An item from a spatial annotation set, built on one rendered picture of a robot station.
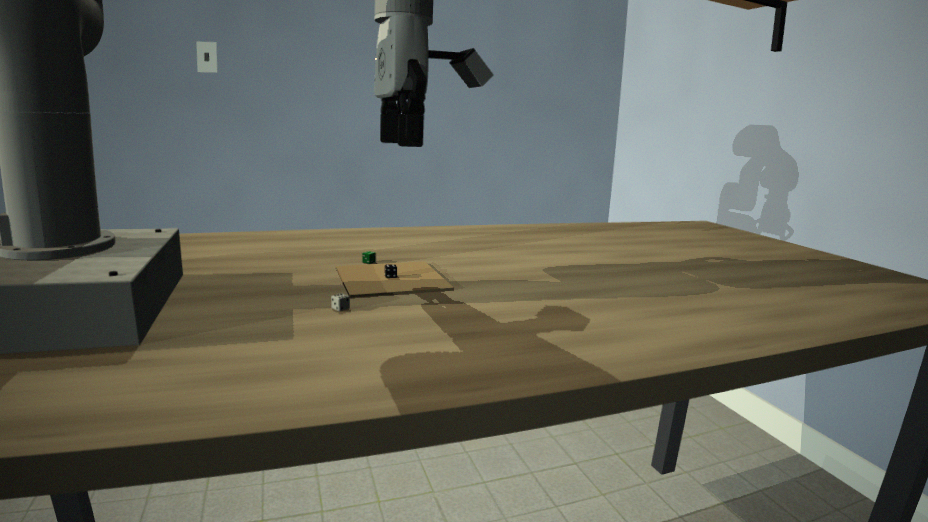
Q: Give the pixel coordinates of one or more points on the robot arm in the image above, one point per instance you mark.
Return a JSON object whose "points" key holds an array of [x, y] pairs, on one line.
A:
{"points": [[46, 159]]}

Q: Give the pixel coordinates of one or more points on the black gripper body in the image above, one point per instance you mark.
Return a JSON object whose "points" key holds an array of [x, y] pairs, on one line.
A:
{"points": [[402, 36]]}

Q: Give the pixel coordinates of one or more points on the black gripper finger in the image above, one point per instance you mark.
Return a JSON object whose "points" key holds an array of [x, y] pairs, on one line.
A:
{"points": [[389, 119], [411, 121]]}

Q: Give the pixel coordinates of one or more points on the white die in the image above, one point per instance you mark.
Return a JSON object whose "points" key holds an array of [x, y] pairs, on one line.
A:
{"points": [[340, 302]]}

